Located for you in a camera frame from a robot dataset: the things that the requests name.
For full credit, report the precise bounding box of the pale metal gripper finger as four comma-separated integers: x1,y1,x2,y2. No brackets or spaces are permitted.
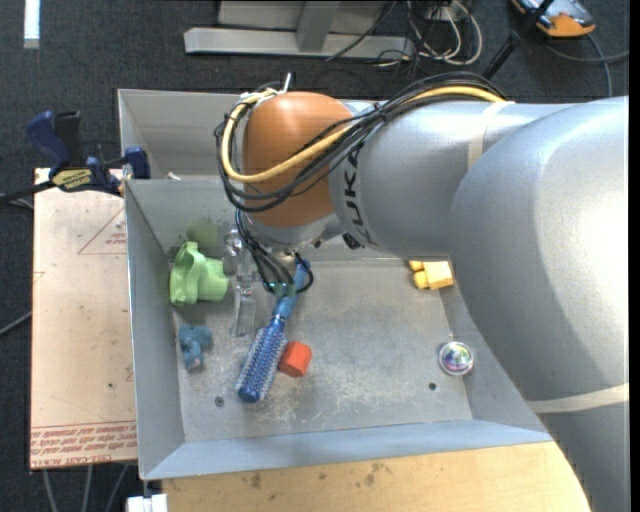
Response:
222,228,245,276
229,283,258,338

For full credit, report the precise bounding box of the green cloth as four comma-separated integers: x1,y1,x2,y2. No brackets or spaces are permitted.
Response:
168,240,230,308

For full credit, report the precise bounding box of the blue round hairbrush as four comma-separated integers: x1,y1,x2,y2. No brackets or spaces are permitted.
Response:
235,253,315,404

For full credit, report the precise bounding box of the blue toy animal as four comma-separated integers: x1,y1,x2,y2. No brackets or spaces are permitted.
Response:
178,324,214,372

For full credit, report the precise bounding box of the red-orange block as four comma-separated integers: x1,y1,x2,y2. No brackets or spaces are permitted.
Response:
277,340,314,379

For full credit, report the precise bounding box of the grey metal bin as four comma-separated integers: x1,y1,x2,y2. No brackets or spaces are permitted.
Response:
117,88,554,482

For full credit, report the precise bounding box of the brown cardboard board red print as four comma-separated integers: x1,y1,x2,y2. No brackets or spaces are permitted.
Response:
29,167,139,472

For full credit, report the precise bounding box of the yellow toy block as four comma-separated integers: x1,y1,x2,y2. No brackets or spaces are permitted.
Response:
408,259,455,292

